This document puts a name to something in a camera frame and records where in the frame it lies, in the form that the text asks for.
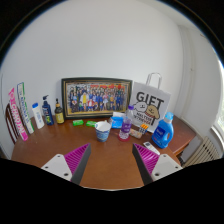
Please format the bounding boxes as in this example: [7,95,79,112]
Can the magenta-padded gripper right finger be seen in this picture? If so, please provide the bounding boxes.
[132,143,184,186]

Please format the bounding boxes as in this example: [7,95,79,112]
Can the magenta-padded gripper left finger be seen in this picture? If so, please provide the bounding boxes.
[40,143,92,186]

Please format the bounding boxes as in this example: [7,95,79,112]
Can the clear purple-capped water bottle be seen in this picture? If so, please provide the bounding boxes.
[118,105,135,142]

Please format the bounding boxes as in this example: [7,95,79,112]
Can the white remote control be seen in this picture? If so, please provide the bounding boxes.
[143,141,161,156]

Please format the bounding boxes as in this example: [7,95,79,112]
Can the blue detergent bottle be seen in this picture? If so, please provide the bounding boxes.
[151,111,175,150]

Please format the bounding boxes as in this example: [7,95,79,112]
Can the small wrapped snack packet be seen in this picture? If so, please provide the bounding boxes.
[129,128,143,139]

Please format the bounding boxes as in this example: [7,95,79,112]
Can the flat round red coaster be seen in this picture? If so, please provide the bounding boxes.
[117,133,132,143]

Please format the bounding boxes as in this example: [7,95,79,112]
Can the small green box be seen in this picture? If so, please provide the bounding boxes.
[85,120,98,128]
[72,118,85,127]

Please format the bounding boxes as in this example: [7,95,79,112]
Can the amber yellow-labelled pump bottle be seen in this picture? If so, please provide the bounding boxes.
[54,98,65,125]

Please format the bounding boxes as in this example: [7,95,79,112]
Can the dark blue pump bottle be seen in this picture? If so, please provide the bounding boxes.
[41,94,55,127]

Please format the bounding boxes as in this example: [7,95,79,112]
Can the white printed paper gift bag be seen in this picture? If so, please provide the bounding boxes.
[128,72,172,134]

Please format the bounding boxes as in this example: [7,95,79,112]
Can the white blue-capped lotion bottle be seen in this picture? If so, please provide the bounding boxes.
[31,102,46,130]

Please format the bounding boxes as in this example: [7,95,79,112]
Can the framed group picture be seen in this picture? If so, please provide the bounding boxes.
[60,77,134,120]

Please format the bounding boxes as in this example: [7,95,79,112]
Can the green white toothpaste box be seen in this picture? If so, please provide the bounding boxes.
[16,81,35,135]

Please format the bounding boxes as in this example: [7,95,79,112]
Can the pink toothpaste box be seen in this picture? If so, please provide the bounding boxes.
[7,87,29,142]

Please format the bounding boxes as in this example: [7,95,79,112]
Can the dark wooden chair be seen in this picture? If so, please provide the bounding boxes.
[4,103,19,145]

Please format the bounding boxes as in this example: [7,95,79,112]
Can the white wall radiator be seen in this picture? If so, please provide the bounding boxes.
[183,135,221,168]

